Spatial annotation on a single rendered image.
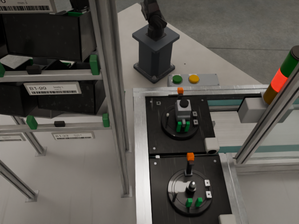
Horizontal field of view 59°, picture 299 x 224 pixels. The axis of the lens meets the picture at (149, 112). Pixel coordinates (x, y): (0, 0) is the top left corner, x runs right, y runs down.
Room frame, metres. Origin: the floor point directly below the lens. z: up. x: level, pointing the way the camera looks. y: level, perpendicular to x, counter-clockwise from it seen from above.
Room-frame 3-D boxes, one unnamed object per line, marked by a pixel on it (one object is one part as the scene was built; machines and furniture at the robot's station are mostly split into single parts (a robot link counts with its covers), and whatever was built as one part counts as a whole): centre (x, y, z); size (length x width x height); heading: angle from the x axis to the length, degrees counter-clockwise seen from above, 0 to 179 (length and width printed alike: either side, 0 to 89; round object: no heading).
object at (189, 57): (0.86, 0.02, 0.84); 0.90 x 0.70 x 0.03; 46
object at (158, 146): (0.52, -0.11, 0.96); 0.24 x 0.24 x 0.02; 5
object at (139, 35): (0.90, -0.01, 0.96); 0.15 x 0.15 x 0.20; 46
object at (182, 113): (0.51, -0.11, 1.06); 0.08 x 0.04 x 0.07; 5
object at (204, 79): (0.74, -0.18, 0.93); 0.21 x 0.07 x 0.06; 95
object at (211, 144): (0.43, -0.22, 0.97); 0.05 x 0.05 x 0.04; 5
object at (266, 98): (0.42, -0.31, 1.28); 0.05 x 0.05 x 0.05
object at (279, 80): (0.42, -0.31, 1.33); 0.05 x 0.05 x 0.05
